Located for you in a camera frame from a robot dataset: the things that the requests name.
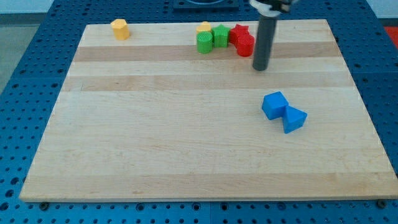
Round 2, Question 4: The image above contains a blue cube block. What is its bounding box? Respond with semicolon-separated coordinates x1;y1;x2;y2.
262;91;289;120

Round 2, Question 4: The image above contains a blue triangle block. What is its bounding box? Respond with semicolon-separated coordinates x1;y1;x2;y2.
282;106;308;134

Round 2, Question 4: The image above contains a red star block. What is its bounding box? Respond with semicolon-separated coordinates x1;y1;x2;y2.
229;24;249;46

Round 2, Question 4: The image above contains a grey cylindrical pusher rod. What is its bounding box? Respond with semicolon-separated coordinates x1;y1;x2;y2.
252;16;278;71

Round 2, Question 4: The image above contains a wooden board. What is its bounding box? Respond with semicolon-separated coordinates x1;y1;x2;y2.
19;19;397;202

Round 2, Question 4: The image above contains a yellow pentagon block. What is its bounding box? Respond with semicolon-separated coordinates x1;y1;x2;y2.
196;21;211;34

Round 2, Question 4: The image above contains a red cylinder block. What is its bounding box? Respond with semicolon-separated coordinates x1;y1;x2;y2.
236;34;255;57

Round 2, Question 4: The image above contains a yellow hexagon block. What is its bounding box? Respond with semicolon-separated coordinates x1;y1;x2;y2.
111;19;130;40

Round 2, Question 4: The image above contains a green cylinder block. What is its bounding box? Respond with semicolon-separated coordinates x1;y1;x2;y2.
197;32;213;54

